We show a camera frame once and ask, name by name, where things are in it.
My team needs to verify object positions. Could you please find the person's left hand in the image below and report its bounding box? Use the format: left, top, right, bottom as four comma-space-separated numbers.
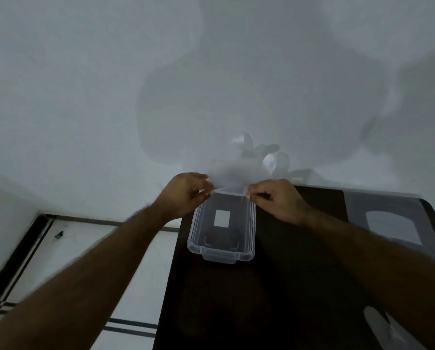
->
154, 173, 216, 225

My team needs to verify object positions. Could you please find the clear plastic wrapper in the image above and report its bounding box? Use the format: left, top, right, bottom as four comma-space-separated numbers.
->
363, 306, 426, 350

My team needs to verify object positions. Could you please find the person's right hand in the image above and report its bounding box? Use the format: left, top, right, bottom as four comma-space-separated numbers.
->
245, 179, 313, 227

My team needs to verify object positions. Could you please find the clear plastic container lid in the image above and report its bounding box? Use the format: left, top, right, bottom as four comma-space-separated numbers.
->
343, 190, 435, 263

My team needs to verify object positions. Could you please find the clear plastic storage container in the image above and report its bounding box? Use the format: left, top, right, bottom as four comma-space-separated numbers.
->
186, 192, 257, 265

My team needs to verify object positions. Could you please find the person's left forearm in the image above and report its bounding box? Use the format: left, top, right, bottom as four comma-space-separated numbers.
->
0, 202, 168, 350

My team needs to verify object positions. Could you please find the person's right forearm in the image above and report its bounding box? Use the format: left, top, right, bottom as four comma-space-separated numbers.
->
305, 209, 435, 350

